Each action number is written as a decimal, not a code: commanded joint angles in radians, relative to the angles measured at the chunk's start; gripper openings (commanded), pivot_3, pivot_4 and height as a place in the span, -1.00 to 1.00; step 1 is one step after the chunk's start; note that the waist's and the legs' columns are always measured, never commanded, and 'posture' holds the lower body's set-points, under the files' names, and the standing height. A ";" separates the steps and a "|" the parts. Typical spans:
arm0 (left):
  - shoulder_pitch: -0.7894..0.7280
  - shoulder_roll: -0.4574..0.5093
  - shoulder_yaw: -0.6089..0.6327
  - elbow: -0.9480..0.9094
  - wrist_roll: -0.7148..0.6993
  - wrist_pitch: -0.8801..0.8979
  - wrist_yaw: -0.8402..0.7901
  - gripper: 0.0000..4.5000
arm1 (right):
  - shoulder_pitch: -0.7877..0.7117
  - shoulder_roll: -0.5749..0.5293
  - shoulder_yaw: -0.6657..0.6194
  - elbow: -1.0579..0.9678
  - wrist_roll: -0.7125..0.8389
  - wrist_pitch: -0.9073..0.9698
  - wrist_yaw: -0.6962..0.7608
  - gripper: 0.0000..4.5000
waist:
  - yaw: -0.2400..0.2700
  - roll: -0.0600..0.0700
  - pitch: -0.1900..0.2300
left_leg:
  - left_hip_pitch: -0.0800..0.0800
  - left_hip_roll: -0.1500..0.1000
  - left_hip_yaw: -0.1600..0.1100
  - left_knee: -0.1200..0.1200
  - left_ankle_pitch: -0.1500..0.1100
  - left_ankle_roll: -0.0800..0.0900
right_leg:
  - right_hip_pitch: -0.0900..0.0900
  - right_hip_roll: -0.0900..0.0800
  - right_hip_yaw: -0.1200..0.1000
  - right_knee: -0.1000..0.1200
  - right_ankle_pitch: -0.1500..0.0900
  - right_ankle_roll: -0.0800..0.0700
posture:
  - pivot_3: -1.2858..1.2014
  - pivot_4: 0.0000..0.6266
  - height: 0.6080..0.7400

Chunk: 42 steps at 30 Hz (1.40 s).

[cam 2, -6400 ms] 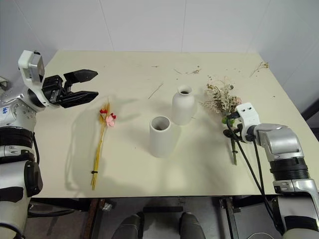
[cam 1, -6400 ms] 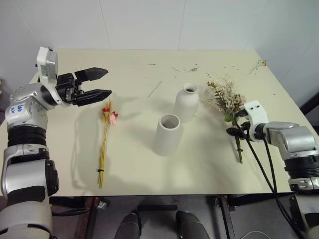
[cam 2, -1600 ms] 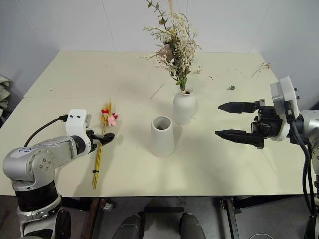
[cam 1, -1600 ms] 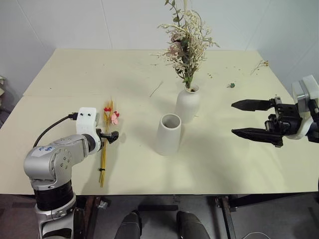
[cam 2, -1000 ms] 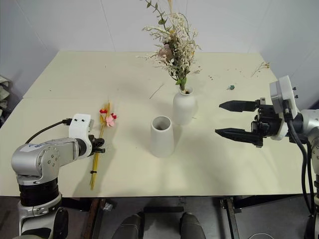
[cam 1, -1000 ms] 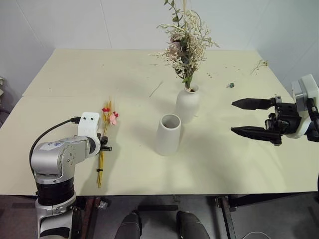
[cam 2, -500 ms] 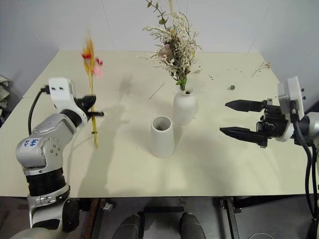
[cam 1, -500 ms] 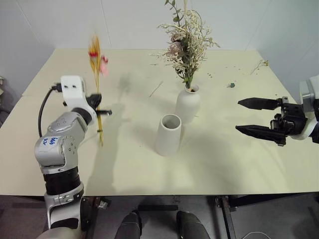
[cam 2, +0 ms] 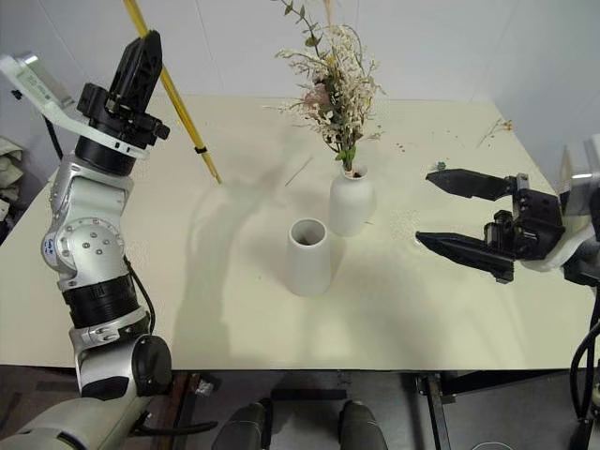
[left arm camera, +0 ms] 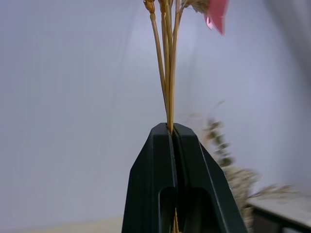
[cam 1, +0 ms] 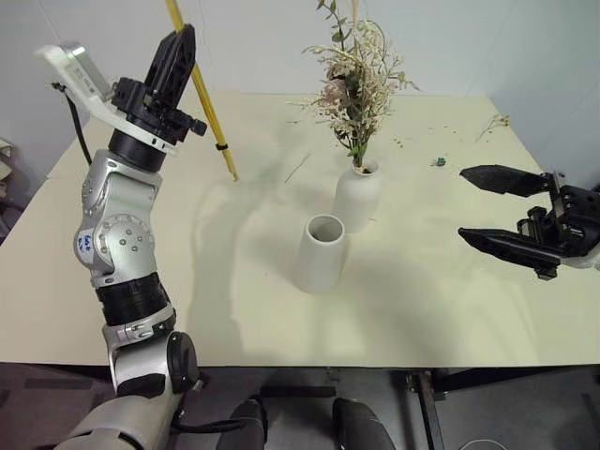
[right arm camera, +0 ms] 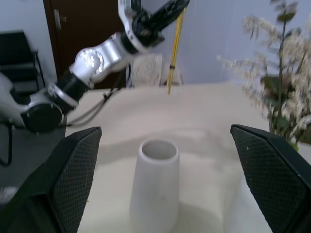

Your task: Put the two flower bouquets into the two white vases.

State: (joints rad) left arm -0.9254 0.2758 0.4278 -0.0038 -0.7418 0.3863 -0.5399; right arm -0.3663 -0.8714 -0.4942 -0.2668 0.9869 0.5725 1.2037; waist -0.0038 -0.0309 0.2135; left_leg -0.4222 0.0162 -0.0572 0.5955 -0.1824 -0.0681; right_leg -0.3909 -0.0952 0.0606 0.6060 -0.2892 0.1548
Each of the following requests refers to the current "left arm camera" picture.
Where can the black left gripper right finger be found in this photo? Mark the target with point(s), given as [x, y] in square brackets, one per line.
[194, 170]

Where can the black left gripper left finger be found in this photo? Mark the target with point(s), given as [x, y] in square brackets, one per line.
[148, 179]

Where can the dried bouquet with green leaves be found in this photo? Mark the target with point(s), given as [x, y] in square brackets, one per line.
[239, 178]

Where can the dried bouquet with pink flower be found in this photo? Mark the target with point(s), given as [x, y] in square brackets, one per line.
[170, 72]

